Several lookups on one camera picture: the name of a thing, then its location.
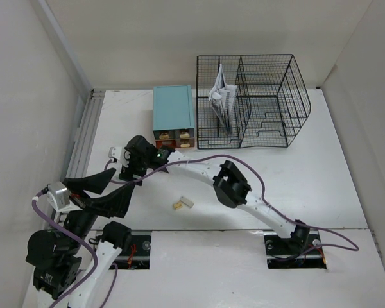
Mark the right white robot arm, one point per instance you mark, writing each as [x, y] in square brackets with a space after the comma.
[231, 186]

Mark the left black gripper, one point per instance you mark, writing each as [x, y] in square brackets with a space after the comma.
[115, 202]

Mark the black wire mesh organizer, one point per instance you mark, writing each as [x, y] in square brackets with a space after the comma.
[271, 103]

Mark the white paper booklet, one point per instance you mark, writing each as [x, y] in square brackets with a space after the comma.
[222, 98]

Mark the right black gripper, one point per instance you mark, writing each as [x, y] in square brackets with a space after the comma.
[128, 172]

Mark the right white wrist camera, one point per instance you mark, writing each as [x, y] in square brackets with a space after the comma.
[119, 154]

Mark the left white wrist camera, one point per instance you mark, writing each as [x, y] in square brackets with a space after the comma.
[58, 197]

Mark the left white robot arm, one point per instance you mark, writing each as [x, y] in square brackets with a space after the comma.
[67, 269]

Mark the teal mini drawer cabinet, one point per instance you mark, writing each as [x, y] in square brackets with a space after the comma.
[173, 116]

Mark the aluminium rail frame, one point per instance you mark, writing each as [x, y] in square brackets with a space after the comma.
[82, 137]

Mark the small wooden eraser block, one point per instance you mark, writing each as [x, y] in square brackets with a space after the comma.
[178, 205]

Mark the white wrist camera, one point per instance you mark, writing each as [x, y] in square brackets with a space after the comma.
[58, 197]
[119, 154]

